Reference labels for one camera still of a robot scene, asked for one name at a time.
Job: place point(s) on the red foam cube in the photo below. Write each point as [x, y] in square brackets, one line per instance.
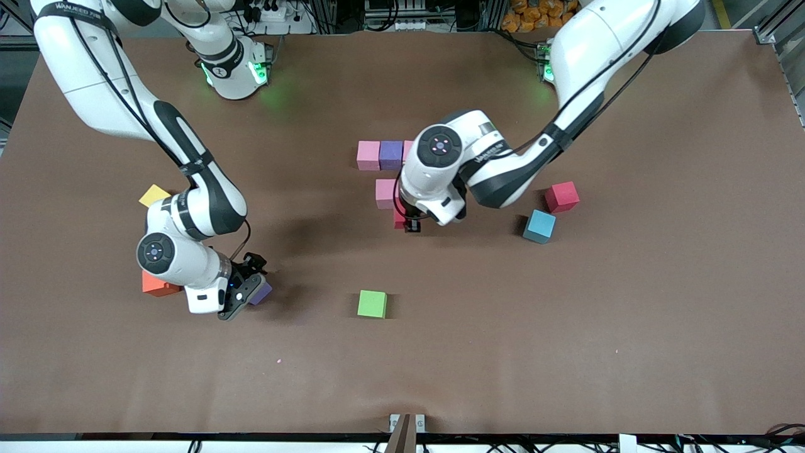
[399, 219]
[561, 196]

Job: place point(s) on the brown table cover sheet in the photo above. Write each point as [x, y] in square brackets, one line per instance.
[566, 352]

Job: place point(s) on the light blue foam cube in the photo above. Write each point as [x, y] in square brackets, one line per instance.
[539, 226]

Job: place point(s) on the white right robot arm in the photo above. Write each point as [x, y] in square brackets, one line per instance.
[100, 82]

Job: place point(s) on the pink foam cube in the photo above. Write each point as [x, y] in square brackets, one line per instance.
[385, 192]
[368, 155]
[407, 150]

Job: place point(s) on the metal bracket with pole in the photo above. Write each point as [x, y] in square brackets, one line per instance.
[407, 431]

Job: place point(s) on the dark purple foam cube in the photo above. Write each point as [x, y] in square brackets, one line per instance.
[391, 155]

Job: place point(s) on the pile of orange objects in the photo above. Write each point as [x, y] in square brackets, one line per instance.
[534, 16]

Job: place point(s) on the orange foam cube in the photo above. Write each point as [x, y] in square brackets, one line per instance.
[154, 286]

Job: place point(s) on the green foam cube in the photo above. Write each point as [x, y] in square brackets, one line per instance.
[371, 304]

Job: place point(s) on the white power strip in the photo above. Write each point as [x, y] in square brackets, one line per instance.
[270, 11]

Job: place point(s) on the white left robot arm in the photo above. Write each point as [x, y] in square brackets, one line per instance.
[597, 50]

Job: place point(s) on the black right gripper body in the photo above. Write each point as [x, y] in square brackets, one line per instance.
[251, 263]

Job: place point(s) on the yellow foam cube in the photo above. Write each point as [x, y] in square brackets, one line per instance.
[153, 195]

